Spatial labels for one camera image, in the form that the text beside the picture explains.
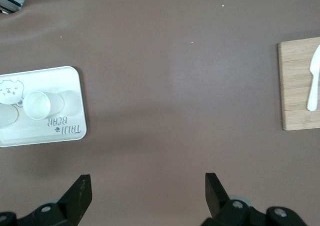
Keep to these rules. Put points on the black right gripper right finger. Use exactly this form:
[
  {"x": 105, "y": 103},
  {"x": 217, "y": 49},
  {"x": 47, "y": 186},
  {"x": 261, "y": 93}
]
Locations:
[{"x": 217, "y": 201}]

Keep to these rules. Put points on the aluminium camera post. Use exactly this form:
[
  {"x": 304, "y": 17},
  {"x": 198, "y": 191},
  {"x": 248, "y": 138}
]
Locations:
[{"x": 8, "y": 0}]

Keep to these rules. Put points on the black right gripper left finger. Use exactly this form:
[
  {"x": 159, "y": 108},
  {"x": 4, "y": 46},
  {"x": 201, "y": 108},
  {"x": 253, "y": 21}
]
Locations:
[{"x": 75, "y": 201}]

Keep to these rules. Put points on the wooden cutting board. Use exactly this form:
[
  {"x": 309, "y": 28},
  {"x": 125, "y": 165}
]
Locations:
[{"x": 292, "y": 85}]

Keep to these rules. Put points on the brown table cover mat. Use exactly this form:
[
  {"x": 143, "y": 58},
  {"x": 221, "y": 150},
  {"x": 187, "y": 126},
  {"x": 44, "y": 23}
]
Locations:
[{"x": 160, "y": 85}]

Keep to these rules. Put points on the white plastic cup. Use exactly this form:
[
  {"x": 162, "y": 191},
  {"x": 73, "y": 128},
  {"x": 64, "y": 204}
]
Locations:
[
  {"x": 7, "y": 115},
  {"x": 37, "y": 105}
]

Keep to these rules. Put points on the white bear print tray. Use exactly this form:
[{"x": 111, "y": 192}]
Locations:
[{"x": 50, "y": 80}]

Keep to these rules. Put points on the white plastic knife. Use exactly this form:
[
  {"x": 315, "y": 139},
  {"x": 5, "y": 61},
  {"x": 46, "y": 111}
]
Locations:
[{"x": 314, "y": 85}]

